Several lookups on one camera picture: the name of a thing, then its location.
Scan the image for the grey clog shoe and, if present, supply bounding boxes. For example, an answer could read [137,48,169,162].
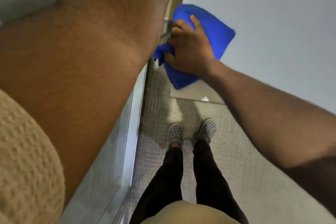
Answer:
[168,123,184,148]
[195,118,217,144]

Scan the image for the blue microfibre cloth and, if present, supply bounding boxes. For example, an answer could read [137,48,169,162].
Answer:
[153,4,236,90]

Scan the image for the person's right hand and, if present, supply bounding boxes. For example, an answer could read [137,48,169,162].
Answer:
[161,15,224,77]

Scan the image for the black trousers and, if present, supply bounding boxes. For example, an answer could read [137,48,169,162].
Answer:
[129,139,249,224]

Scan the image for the grey right clog shoe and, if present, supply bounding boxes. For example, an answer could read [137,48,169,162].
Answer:
[195,118,217,144]

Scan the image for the grey left clog shoe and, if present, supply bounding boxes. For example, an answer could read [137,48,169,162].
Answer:
[168,123,184,148]

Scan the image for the person's right forearm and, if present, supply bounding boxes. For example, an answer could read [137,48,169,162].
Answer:
[203,61,336,218]

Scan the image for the beige door frame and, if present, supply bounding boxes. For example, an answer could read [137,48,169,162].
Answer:
[165,0,200,20]

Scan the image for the person's left forearm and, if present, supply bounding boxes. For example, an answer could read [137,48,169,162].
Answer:
[0,0,185,210]

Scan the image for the glass panel with metal frame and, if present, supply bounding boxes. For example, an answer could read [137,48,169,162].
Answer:
[60,62,151,224]

